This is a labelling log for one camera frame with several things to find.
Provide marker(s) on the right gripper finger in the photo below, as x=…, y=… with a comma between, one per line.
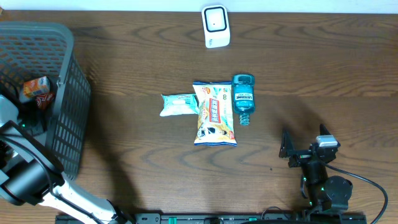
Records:
x=324, y=130
x=287, y=146

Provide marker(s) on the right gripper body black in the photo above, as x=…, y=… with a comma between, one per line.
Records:
x=300, y=157

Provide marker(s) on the yellow snack bag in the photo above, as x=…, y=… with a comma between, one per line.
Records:
x=215, y=114

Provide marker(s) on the teal Listerine mouthwash bottle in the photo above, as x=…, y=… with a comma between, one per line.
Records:
x=243, y=97

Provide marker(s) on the light teal wet wipes pack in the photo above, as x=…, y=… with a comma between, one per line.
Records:
x=179, y=105

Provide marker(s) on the red-brown chocolate bar wrapper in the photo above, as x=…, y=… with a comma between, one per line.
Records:
x=44, y=100

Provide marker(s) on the small orange snack pack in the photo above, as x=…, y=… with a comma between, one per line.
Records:
x=36, y=87

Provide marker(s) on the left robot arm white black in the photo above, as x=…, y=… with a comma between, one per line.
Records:
x=31, y=174

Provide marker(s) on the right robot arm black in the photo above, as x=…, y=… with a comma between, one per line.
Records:
x=326, y=193

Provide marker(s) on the white barcode scanner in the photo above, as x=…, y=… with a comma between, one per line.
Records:
x=216, y=26

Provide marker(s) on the grey plastic mesh basket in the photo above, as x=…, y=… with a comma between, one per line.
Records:
x=31, y=50

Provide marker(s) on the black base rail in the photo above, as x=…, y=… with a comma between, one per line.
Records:
x=155, y=218

